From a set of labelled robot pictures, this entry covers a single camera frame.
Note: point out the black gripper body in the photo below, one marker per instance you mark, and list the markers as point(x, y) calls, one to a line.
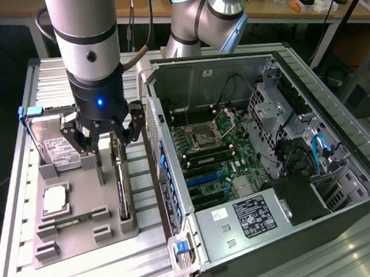
point(99, 94)

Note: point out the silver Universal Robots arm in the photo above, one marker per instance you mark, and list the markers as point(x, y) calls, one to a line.
point(83, 31)

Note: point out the hard disk with blue carrier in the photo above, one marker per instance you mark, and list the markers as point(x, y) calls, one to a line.
point(54, 145)

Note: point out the blue slot cover clip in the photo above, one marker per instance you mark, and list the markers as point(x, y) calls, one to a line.
point(163, 165)
point(176, 203)
point(160, 147)
point(169, 179)
point(179, 216)
point(173, 191)

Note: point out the grey parts rack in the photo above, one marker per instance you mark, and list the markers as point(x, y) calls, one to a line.
point(80, 191)

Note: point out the thin metal locking lever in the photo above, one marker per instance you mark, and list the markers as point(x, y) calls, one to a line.
point(187, 116)

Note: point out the silver CPU chip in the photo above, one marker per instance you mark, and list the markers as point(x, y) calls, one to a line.
point(56, 199)

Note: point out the CPU socket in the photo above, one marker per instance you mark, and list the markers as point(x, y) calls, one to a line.
point(205, 137)

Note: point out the green RAM stick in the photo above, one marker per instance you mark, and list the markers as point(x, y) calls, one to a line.
point(74, 217)

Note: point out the black installed RAM stick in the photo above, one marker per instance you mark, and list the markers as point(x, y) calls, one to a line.
point(210, 157)

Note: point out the blue expansion slot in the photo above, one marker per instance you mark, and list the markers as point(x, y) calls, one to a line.
point(204, 179)

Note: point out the metal socket cover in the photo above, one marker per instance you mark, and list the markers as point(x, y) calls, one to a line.
point(228, 122)

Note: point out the small silver heatsink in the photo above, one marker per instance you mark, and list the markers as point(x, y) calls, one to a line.
point(244, 186)

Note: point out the metal drive cage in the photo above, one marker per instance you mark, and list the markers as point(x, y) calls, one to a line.
point(266, 113)

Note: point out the blue case latch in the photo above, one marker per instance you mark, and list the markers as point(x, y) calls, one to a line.
point(181, 248)

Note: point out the grey power supply unit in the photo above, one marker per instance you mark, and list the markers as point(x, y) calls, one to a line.
point(243, 223)

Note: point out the orange and white device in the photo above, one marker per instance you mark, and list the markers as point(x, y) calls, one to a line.
point(309, 4)

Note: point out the metal disk bay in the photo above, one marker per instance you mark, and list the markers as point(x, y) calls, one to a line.
point(339, 190)

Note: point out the black box on floor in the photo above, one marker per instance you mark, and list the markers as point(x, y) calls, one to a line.
point(367, 98)

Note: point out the open black PC case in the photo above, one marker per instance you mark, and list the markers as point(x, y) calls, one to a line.
point(340, 238)

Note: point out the black slanted pole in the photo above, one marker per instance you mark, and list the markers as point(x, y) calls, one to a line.
point(348, 13)

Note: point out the black chassis switch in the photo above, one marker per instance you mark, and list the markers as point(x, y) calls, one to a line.
point(161, 118)

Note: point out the wooden desk with white frame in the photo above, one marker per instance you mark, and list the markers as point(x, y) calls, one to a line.
point(2, 11)

